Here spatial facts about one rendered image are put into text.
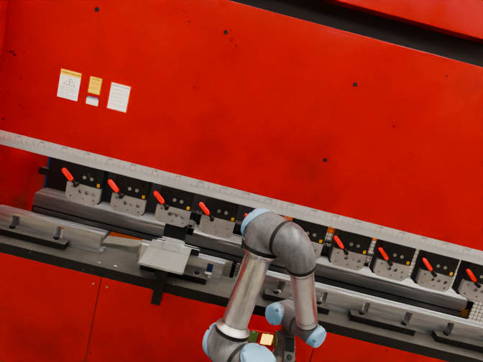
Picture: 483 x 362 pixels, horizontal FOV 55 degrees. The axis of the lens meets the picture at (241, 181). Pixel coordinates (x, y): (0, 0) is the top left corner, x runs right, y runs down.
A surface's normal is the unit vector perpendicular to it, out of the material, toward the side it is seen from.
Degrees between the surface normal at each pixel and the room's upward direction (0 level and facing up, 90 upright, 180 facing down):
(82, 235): 90
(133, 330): 90
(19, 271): 90
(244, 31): 90
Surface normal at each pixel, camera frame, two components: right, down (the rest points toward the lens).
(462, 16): -0.03, 0.22
